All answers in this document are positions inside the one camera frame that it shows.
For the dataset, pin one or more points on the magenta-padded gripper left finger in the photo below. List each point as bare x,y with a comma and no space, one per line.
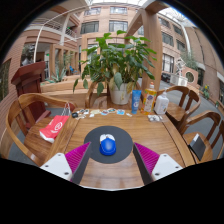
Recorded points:
63,165

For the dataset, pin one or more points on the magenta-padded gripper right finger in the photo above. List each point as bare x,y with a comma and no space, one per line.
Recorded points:
160,165

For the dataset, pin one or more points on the blue and white computer mouse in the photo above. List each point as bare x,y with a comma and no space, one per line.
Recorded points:
107,146

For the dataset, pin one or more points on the round dark grey mouse pad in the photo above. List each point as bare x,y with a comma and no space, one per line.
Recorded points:
125,145

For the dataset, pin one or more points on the red and white paper bag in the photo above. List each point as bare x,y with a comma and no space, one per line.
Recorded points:
55,128

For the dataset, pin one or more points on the black notebook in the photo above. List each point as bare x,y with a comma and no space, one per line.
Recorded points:
197,146

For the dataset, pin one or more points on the crumpled clear wrapper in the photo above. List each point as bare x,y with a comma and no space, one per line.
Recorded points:
155,118

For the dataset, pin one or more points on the black key fob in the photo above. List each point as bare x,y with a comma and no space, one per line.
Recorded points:
75,115

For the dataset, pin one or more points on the small white sticker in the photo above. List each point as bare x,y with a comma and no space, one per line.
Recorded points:
129,114

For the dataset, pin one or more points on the white pump bottle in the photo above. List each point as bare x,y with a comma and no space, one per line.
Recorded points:
161,105

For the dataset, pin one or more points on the pale cream sticker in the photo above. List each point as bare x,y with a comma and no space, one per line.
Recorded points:
95,111

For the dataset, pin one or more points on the blue picture sticker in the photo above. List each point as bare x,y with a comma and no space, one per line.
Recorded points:
112,110
104,112
120,112

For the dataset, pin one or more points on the yellow liquid bottle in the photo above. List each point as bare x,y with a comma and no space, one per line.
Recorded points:
149,100

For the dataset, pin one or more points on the blue squeeze tube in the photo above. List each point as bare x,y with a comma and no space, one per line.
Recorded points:
136,101

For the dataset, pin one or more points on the large curved wooden armchair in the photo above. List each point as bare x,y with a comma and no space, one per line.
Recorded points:
20,103

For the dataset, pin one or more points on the dark red wooden lectern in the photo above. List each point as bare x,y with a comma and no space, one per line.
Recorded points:
30,86

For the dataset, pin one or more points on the spiky green agave plant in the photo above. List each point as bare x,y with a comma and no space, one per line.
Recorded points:
57,75

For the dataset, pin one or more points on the leafy plant in white pot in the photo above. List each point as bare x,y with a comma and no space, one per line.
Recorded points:
116,63

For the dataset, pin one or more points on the dark bust statue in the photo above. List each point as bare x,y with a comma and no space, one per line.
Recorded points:
27,56

